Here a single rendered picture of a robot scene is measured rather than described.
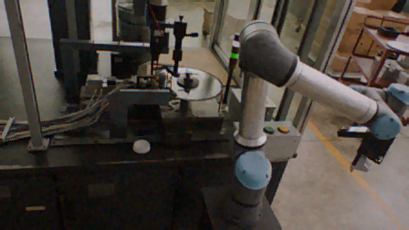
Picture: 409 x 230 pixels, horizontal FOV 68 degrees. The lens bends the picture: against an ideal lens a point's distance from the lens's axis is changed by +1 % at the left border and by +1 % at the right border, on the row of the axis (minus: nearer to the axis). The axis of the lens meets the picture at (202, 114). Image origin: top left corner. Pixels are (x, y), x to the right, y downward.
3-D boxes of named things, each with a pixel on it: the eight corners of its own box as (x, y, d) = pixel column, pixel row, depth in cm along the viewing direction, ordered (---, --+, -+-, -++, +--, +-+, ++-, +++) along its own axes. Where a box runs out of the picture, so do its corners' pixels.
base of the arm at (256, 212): (267, 225, 107) (275, 206, 102) (227, 230, 103) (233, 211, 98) (252, 193, 119) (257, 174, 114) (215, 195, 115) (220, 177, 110)
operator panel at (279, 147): (280, 146, 148) (289, 120, 140) (291, 161, 140) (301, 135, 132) (226, 148, 141) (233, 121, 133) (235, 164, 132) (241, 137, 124)
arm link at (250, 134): (232, 178, 111) (240, 30, 82) (232, 151, 124) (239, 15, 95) (265, 179, 110) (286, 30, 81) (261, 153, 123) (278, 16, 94)
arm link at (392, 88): (383, 79, 98) (409, 84, 99) (368, 109, 104) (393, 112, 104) (394, 91, 92) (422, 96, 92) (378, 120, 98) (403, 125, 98)
